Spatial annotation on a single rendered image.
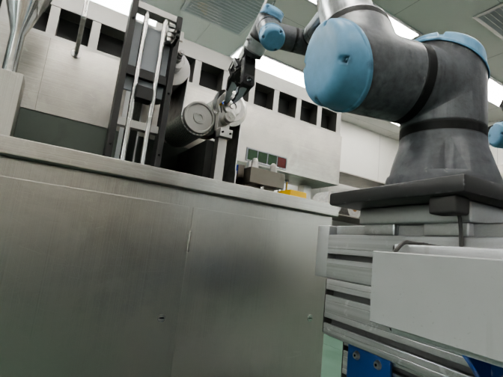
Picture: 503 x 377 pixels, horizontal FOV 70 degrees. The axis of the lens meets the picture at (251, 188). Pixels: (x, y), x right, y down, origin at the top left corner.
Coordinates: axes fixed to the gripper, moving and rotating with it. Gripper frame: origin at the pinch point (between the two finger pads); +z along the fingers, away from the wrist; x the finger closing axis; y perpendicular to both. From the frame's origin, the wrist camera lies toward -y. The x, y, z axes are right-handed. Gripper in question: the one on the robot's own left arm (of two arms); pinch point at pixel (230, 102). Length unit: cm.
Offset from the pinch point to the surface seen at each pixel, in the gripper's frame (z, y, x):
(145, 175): 5, -46, 32
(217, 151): 12.6, -15.9, 3.0
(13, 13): 2, 16, 72
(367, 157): 136, 257, -369
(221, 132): 6.6, -12.4, 3.2
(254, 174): 16.4, -19.3, -14.0
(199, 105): 5.3, 0.2, 10.4
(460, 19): -70, 143, -217
